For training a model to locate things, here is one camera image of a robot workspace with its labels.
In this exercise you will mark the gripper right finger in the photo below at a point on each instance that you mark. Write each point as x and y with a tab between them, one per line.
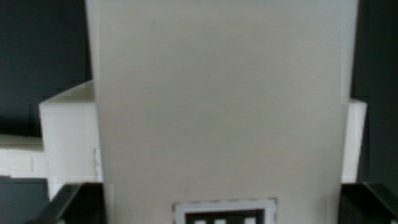
369	204

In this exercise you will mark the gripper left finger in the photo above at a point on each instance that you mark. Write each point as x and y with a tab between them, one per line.
77	206

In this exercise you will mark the white cabinet body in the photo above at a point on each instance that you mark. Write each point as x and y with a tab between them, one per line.
72	138

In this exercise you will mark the white door panel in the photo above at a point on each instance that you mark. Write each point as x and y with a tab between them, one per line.
223	87

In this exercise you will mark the white right fence rail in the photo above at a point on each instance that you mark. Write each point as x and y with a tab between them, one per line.
22	157

